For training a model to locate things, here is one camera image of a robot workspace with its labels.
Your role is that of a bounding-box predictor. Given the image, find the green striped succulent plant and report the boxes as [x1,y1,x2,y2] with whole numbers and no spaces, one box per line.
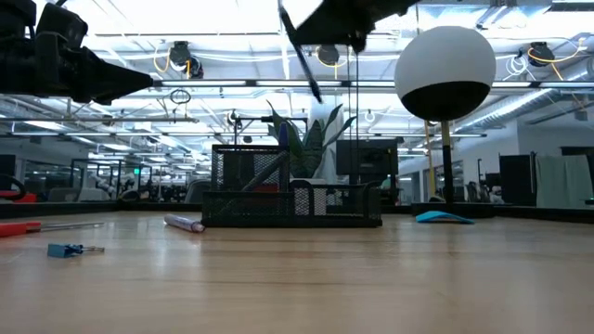
[265,99,357,181]

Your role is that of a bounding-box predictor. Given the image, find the white globe table lamp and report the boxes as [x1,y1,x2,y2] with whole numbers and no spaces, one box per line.
[394,25,497,219]

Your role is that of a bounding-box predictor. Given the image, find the white plant pot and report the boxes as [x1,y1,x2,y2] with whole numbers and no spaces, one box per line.
[291,177,329,217]

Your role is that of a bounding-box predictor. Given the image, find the black aluminium table frame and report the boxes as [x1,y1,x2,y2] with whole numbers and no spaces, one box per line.
[0,199,594,225]

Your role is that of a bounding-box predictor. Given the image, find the black pen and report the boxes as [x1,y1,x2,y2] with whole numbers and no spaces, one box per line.
[277,3,324,105]

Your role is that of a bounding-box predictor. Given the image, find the black ceiling cable reel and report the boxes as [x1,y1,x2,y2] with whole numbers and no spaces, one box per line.
[167,40,205,80]
[315,45,342,67]
[527,41,556,69]

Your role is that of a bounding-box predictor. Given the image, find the grey and blue office chair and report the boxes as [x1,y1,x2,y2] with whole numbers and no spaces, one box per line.
[184,179,213,205]

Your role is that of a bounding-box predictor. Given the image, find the white hanging cloth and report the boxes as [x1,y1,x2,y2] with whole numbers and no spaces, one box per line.
[535,154,594,210]

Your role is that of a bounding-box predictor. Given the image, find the blue sticky note pad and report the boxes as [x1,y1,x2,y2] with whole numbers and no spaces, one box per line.
[415,210,476,225]

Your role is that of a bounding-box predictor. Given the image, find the small blue binder clip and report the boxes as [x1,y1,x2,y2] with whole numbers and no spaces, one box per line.
[46,243,106,259]

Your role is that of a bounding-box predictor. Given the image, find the black mesh desk organizer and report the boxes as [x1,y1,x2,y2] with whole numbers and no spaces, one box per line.
[201,144,383,228]

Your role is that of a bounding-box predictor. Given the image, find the red-handled scissors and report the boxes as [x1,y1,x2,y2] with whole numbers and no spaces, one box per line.
[0,221,106,239]

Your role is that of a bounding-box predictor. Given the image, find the black hanging cable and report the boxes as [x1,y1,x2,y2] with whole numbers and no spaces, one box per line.
[345,44,361,186]

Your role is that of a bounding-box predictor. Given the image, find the black cabinet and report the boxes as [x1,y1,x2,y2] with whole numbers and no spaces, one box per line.
[498,153,536,208]

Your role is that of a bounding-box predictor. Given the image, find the background robot workstation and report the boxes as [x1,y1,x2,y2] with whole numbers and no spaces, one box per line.
[69,157,154,203]

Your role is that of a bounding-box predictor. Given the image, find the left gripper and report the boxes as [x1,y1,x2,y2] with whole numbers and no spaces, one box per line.
[27,0,155,107]

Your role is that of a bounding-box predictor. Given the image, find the purple translucent pen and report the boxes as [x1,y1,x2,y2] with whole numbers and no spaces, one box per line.
[163,212,206,234]

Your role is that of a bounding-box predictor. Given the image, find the slim silver-purple pen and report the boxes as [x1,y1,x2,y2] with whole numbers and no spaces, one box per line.
[240,121,291,194]

